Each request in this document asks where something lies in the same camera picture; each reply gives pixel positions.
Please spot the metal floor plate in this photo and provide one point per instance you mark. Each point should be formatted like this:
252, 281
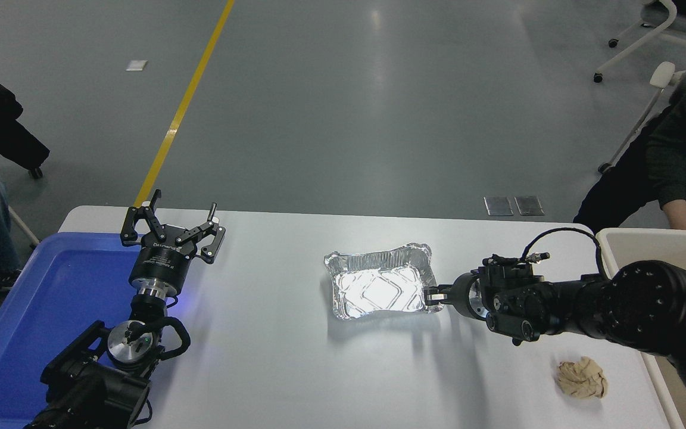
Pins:
498, 206
529, 205

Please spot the blue plastic tray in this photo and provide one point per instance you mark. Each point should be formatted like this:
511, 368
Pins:
51, 310

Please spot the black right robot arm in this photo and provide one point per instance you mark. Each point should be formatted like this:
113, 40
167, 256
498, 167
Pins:
646, 304

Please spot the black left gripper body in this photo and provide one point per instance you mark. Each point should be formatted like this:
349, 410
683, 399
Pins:
158, 265

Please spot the silver foil tray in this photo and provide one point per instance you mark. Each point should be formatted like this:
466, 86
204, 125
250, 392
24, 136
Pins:
379, 286

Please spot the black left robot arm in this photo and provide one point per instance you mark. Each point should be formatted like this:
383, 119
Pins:
96, 387

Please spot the grey office chair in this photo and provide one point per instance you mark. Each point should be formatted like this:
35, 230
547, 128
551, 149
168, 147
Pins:
661, 74

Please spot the person beside bin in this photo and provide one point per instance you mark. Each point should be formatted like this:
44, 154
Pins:
676, 155

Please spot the large pale bin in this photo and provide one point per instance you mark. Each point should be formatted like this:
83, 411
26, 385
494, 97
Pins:
670, 250

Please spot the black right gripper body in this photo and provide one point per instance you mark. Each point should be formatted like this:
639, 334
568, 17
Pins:
461, 295

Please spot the crumpled tan paper ball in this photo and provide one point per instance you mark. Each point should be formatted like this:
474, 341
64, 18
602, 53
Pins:
581, 378

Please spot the black chair caster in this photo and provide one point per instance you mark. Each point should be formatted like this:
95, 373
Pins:
36, 173

